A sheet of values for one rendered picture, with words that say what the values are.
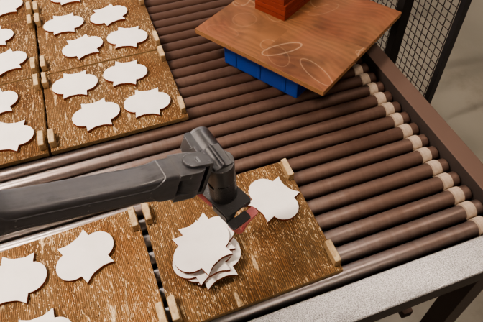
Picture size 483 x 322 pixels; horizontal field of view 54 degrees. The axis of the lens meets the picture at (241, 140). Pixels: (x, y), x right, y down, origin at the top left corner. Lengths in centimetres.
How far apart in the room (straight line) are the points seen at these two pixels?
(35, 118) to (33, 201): 84
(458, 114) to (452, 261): 180
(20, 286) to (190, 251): 40
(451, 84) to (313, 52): 177
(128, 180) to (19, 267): 53
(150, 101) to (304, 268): 71
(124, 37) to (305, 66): 68
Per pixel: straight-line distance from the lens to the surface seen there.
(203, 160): 87
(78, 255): 124
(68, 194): 78
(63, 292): 121
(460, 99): 311
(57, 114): 157
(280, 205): 124
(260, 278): 115
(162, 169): 83
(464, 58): 342
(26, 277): 125
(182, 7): 198
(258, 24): 163
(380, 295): 120
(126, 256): 121
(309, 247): 120
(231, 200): 97
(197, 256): 112
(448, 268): 128
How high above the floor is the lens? 198
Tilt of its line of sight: 49 degrees down
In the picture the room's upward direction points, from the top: 1 degrees counter-clockwise
